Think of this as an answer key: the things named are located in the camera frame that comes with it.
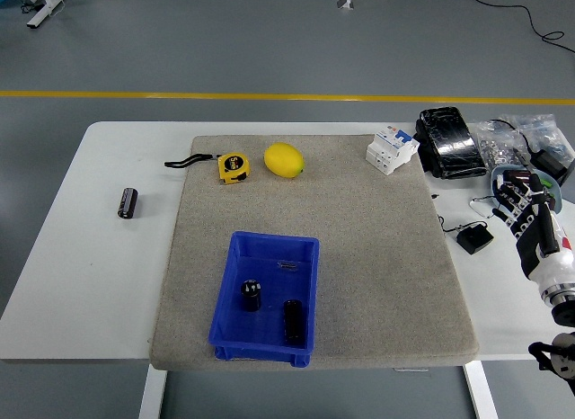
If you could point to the long dark brown battery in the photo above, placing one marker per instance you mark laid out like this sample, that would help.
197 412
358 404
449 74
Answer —
128 204
293 322

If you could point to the grey-brown felt mat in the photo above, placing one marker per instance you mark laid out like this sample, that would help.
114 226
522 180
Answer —
341 212

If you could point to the white circuit breaker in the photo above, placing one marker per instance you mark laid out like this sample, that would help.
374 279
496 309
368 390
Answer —
388 151

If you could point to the black wrapped device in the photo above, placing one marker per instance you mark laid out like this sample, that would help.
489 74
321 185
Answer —
451 145

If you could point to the white table leg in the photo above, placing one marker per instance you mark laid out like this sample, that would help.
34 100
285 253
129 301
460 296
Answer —
152 392
481 392

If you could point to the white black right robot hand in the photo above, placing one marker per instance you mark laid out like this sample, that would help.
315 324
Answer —
539 230

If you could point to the green small parts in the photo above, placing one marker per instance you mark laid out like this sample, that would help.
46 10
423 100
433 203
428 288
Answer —
546 183

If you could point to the light blue bowl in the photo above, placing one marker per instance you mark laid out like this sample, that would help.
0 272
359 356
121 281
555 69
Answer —
559 192

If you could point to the clear bag of blue parts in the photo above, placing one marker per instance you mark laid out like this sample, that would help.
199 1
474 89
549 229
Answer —
550 131

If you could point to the white stand foot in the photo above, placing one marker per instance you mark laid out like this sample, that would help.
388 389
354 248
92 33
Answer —
47 7

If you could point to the large black power adapter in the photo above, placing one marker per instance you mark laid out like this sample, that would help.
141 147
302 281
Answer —
550 160

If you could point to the blue plastic box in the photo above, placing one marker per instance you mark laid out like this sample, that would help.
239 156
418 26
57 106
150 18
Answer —
269 329

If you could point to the yellow lemon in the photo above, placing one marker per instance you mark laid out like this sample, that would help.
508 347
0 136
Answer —
284 160

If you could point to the clear bag of metal nuts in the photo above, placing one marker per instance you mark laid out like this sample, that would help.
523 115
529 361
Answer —
492 147

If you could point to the fat dark brown battery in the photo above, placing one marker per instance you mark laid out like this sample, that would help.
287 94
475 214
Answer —
519 172

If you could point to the short dark battery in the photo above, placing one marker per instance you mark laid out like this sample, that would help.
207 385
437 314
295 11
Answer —
252 297

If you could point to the small metal clip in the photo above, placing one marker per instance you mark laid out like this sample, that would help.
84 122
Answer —
286 263

